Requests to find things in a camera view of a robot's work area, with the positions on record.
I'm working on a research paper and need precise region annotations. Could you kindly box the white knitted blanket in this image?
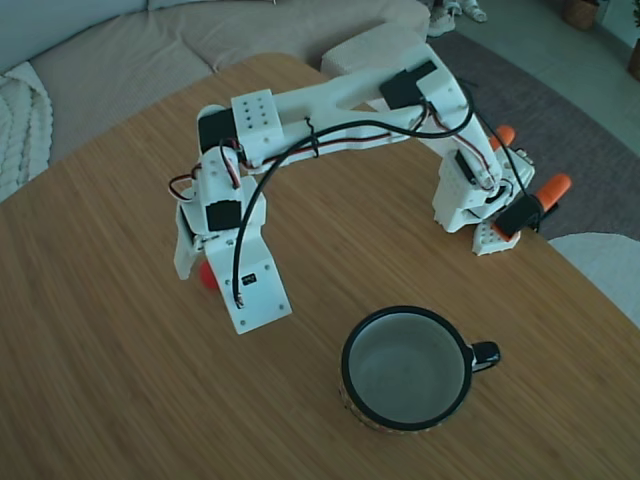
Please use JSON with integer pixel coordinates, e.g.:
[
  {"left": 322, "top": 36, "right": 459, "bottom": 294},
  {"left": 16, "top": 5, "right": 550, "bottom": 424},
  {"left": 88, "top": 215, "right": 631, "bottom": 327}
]
[{"left": 0, "top": 62, "right": 55, "bottom": 204}]

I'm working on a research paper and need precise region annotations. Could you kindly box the grey rug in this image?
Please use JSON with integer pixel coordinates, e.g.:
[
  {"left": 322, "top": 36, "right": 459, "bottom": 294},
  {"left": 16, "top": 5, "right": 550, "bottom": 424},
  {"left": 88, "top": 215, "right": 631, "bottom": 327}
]
[{"left": 424, "top": 34, "right": 640, "bottom": 242}]

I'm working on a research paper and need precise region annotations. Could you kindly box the beige sofa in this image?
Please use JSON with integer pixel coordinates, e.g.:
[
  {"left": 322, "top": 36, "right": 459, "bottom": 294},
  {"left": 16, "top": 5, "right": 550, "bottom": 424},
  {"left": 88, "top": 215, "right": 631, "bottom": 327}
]
[{"left": 0, "top": 0, "right": 432, "bottom": 204}]

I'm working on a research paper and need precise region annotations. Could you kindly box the white sneaker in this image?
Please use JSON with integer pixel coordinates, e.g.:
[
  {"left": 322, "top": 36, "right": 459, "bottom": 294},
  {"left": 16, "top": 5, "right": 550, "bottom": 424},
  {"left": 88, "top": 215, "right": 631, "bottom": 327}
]
[
  {"left": 457, "top": 0, "right": 489, "bottom": 24},
  {"left": 427, "top": 0, "right": 455, "bottom": 37}
]

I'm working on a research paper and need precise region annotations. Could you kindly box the red plastic bottle cap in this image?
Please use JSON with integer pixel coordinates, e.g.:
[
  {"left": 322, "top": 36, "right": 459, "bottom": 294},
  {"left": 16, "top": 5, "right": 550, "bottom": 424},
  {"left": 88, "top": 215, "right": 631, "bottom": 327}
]
[{"left": 198, "top": 260, "right": 219, "bottom": 292}]

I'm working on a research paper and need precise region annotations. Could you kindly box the orange-handled black clamp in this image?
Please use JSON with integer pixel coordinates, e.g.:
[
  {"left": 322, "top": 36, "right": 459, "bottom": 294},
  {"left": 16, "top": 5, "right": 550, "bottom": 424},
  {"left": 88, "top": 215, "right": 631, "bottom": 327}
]
[
  {"left": 492, "top": 173, "right": 573, "bottom": 244},
  {"left": 487, "top": 124, "right": 517, "bottom": 152}
]

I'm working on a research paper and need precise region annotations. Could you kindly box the beige ottoman cushion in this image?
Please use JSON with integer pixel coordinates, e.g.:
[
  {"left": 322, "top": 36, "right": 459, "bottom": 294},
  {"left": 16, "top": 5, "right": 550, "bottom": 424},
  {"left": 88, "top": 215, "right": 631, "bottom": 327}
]
[{"left": 319, "top": 27, "right": 432, "bottom": 77}]

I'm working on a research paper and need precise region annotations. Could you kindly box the black camera cable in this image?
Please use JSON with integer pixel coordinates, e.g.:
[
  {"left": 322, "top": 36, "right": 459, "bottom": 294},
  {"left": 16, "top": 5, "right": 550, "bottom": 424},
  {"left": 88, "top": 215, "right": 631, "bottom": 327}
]
[{"left": 232, "top": 79, "right": 544, "bottom": 307}]

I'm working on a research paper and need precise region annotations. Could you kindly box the brown wicker basket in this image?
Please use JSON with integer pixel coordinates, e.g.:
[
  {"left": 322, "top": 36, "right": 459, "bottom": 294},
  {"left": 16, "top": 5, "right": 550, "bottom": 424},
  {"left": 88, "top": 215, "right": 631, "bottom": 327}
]
[{"left": 562, "top": 0, "right": 601, "bottom": 32}]

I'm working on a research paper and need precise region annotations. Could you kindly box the black-rimmed white enamel mug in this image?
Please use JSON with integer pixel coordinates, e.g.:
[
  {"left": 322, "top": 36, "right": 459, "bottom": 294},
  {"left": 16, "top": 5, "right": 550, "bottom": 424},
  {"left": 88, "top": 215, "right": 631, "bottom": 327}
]
[{"left": 339, "top": 304, "right": 502, "bottom": 435}]

